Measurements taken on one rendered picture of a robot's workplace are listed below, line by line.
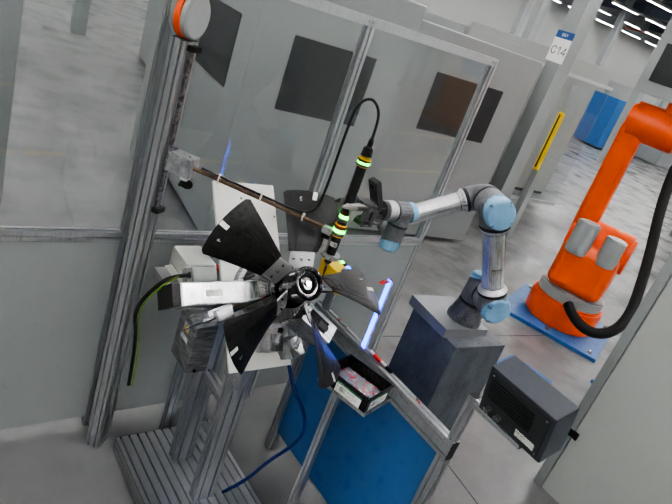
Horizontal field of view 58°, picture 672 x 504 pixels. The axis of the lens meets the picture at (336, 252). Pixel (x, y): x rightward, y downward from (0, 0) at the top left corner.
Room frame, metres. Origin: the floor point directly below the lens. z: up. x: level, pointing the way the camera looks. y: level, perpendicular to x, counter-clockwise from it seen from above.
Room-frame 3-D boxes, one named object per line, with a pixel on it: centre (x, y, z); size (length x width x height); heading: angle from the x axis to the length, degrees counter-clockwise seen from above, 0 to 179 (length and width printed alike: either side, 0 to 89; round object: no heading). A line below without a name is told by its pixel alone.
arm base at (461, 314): (2.38, -0.62, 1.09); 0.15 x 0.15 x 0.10
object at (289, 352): (1.90, 0.04, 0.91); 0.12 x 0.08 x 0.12; 43
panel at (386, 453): (2.09, -0.32, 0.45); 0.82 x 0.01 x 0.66; 43
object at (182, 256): (2.21, 0.55, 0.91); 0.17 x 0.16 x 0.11; 43
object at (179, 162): (2.04, 0.63, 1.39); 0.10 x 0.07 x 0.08; 78
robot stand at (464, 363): (2.38, -0.62, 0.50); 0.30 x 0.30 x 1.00; 37
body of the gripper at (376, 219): (1.99, -0.06, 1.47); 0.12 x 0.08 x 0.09; 133
